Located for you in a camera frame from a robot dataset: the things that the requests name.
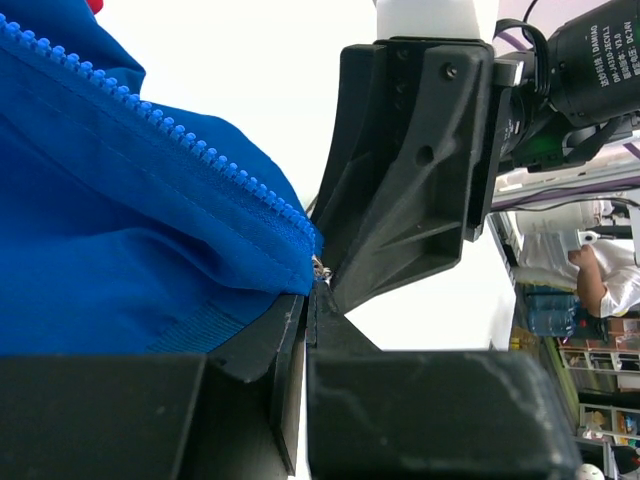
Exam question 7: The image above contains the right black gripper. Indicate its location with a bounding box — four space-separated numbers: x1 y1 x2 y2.
495 0 639 173

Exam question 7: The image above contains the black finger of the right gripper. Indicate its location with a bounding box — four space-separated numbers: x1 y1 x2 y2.
312 42 494 313

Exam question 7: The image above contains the cluttered storage shelf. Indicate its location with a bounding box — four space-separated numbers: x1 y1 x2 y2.
511 286 639 460

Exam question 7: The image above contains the blue white red jacket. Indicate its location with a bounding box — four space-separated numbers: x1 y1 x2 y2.
1 1 323 355

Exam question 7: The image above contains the person in white shirt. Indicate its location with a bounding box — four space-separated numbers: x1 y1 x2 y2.
567 227 640 320

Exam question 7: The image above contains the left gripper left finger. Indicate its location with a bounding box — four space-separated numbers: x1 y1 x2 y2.
1 295 304 479

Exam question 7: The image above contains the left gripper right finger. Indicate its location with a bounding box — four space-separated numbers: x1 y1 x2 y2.
306 282 582 479

